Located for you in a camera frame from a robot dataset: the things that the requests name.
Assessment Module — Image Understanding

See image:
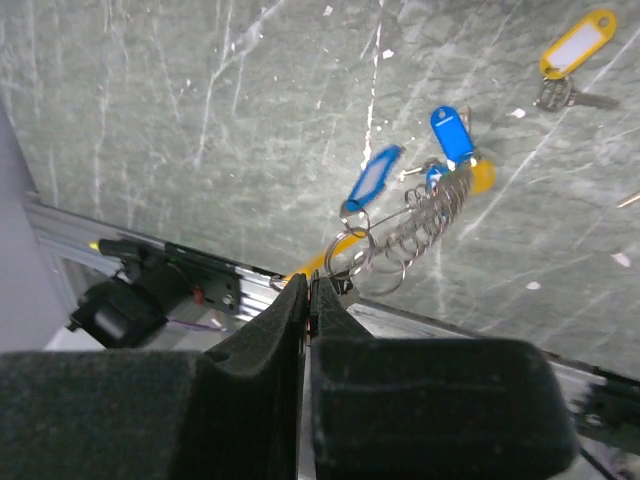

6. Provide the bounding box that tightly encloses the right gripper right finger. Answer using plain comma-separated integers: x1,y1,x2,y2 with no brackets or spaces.
310,278,579,479

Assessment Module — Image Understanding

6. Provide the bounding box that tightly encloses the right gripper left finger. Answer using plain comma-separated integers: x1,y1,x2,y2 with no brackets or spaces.
1,275,306,479

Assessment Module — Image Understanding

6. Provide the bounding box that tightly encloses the yellow keyring with keys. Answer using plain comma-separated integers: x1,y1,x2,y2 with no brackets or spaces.
270,145,496,296

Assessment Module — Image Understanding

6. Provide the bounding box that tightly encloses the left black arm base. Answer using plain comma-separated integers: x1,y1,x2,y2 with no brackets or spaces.
66,239,241,349

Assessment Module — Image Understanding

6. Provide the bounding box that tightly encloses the blue key tag upper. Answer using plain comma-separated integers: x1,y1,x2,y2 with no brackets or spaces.
430,105,476,164

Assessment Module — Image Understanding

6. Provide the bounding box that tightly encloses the yellow key tag key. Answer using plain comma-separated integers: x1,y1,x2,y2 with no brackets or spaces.
534,9,620,113

